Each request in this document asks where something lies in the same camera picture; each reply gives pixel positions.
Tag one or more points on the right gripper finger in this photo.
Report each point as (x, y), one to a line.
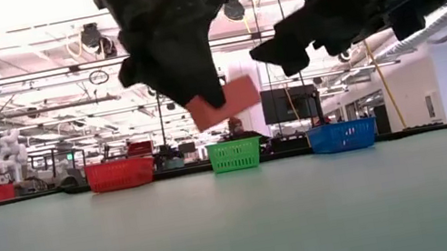
(336, 46)
(288, 47)

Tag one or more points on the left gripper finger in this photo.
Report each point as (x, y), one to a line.
(185, 67)
(134, 67)

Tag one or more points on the red rectangular block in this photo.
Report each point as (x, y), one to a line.
(237, 100)

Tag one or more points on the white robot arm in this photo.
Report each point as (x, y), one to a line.
(12, 156)

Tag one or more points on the black monitor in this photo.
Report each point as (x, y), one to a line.
(289, 104)

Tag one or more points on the person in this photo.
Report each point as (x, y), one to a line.
(236, 127)

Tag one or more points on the red toolbox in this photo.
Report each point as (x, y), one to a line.
(140, 149)

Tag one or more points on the blue plastic basket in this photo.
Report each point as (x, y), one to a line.
(343, 136)

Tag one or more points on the teal box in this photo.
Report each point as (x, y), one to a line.
(174, 164)

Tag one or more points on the green plastic basket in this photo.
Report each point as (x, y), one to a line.
(234, 156)

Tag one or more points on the red plastic basket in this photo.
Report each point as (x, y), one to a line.
(120, 175)

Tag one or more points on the black table frame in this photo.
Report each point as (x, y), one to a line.
(194, 170)

